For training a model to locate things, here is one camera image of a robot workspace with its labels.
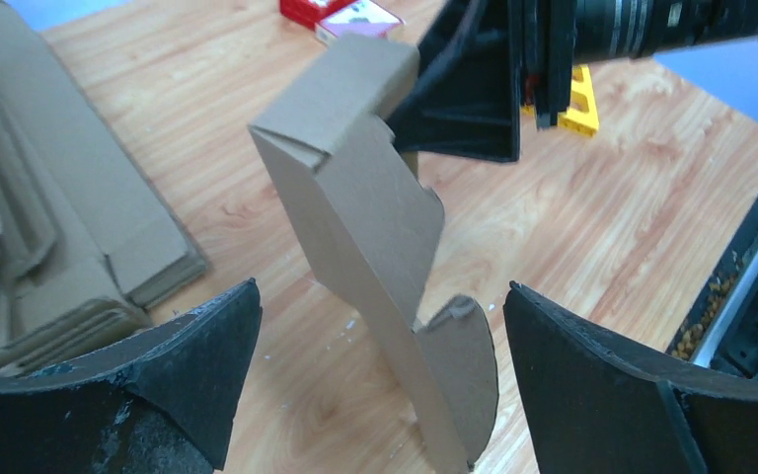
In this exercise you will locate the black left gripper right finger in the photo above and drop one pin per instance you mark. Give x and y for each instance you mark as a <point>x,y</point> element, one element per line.
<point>598,402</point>

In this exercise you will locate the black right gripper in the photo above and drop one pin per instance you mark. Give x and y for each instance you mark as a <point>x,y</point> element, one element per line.
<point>462,102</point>

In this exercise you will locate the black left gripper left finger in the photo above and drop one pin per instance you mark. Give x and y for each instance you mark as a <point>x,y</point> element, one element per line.
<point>162,401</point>

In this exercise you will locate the brown cardboard box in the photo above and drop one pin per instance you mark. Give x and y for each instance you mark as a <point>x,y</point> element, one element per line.
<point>369,231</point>

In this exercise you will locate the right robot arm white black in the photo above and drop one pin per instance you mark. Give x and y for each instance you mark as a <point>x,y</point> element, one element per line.
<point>612,29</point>

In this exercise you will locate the clear case with shapes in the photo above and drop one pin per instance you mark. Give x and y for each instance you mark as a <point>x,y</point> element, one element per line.
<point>362,17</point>

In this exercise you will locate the red plastic basket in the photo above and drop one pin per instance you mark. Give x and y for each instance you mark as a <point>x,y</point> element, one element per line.
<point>308,13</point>

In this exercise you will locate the stack of flat cardboard blanks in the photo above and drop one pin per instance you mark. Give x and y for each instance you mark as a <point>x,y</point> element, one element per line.
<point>87,246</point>

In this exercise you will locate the yellow triangular plastic frame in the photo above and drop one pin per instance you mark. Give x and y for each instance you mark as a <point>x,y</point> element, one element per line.
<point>581,115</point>

